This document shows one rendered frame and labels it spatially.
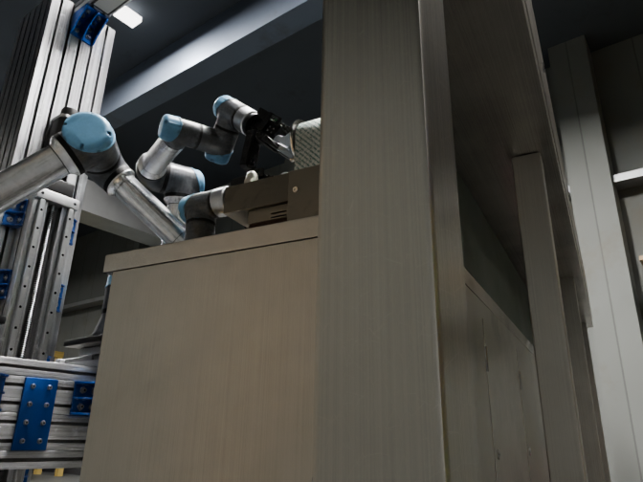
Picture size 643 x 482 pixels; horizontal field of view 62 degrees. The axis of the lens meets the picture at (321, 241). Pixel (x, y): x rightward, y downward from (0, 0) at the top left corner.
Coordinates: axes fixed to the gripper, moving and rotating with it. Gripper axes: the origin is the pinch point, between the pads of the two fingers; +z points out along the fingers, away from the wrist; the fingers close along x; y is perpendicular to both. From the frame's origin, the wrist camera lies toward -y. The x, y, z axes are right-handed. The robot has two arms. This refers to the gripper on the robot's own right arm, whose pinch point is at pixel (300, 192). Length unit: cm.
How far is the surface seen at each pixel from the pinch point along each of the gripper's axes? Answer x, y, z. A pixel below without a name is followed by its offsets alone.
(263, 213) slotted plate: -19.0, -13.2, 2.8
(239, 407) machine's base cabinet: -26, -50, 5
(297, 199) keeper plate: -22.0, -13.2, 12.1
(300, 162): -0.2, 8.2, -0.1
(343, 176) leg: -77, -42, 48
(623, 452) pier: 333, -60, 60
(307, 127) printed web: -0.1, 17.5, 1.3
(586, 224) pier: 332, 104, 60
